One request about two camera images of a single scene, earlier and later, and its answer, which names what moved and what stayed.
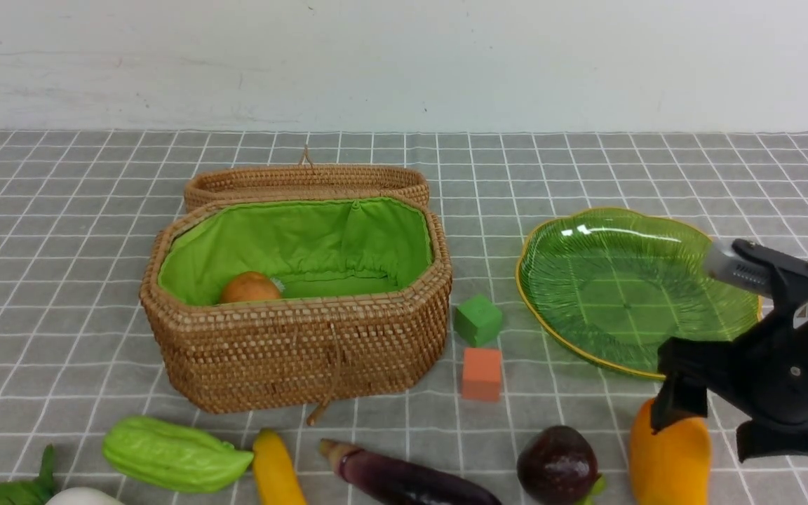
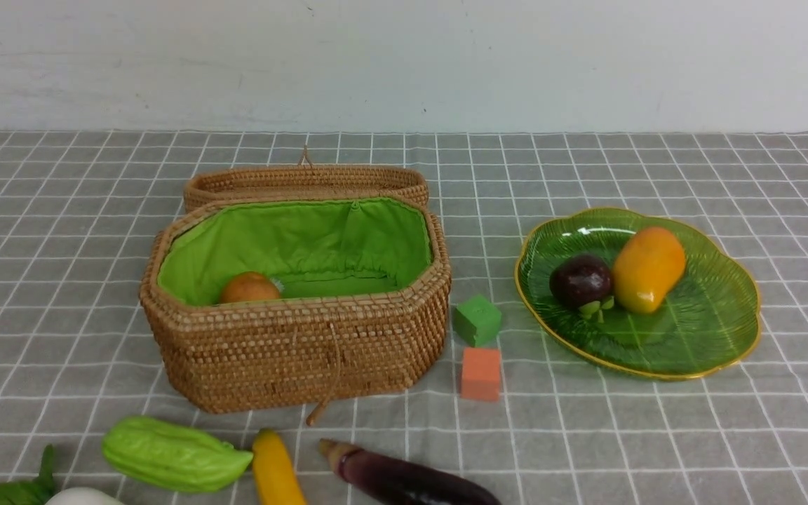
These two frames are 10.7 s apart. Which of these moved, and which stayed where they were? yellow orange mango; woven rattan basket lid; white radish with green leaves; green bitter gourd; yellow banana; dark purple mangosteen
Moved: yellow orange mango; dark purple mangosteen
Stayed: woven rattan basket lid; white radish with green leaves; green bitter gourd; yellow banana
